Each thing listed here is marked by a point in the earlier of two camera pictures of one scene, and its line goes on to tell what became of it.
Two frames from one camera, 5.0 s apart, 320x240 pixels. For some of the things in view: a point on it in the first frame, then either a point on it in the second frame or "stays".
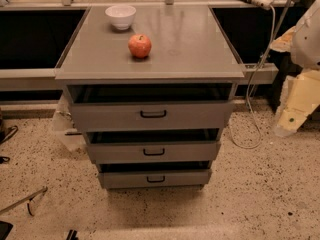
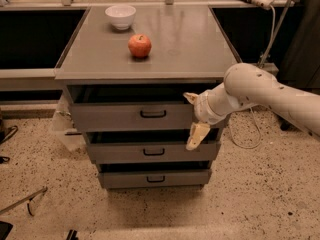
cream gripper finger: [300, 96] to [198, 132]
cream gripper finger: [283, 43] to [191, 97]
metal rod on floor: [29, 198] stays
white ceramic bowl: [121, 16] stays
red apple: [139, 46] stays
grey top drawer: [151, 107] stays
